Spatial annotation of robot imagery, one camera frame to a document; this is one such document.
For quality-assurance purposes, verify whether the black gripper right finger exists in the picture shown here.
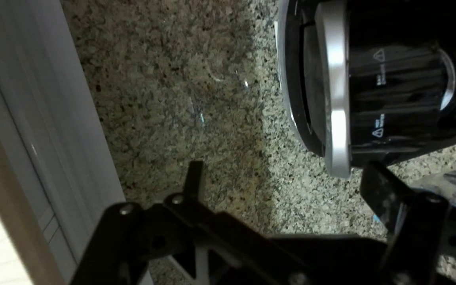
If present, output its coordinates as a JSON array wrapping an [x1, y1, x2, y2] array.
[[362, 159, 453, 285]]

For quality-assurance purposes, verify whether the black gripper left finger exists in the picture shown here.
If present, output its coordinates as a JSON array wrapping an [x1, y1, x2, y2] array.
[[69, 159, 305, 285]]

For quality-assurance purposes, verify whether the black coffeemaker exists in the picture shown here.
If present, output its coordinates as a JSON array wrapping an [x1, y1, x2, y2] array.
[[276, 0, 456, 178]]

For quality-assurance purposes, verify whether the grey under-cabinet trim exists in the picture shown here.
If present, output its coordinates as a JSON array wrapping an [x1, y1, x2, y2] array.
[[0, 0, 154, 285]]

